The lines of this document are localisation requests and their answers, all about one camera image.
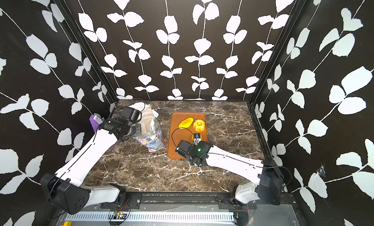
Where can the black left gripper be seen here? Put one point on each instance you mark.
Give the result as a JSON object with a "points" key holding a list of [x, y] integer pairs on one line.
{"points": [[139, 130]]}

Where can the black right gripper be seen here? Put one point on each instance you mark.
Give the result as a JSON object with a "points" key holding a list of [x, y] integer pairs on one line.
{"points": [[190, 162]]}

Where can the ring shaped bundt bread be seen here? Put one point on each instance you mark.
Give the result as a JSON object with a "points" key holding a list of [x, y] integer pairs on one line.
{"points": [[199, 125]]}

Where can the oval yellow bread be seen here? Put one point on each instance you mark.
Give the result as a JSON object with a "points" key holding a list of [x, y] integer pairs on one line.
{"points": [[185, 124]]}

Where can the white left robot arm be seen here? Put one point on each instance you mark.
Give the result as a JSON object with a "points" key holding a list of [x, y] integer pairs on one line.
{"points": [[65, 190]]}

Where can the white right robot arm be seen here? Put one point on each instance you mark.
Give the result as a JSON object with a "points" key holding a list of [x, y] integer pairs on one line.
{"points": [[265, 177]]}

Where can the purple plastic box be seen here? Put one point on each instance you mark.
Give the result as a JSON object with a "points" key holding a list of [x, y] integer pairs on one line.
{"points": [[95, 121]]}

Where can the brown plastic tray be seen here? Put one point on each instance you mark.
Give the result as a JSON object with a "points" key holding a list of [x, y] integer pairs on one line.
{"points": [[176, 135]]}

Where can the small electronics circuit board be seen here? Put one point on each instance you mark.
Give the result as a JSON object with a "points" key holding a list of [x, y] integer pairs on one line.
{"points": [[118, 216]]}

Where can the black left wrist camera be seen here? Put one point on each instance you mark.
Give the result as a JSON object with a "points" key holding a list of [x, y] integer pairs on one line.
{"points": [[131, 115]]}

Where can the white slotted cable duct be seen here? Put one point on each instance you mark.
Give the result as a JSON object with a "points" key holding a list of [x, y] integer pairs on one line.
{"points": [[145, 216]]}

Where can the black front mounting rail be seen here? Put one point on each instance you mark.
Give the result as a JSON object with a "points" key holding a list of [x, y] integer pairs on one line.
{"points": [[222, 200]]}

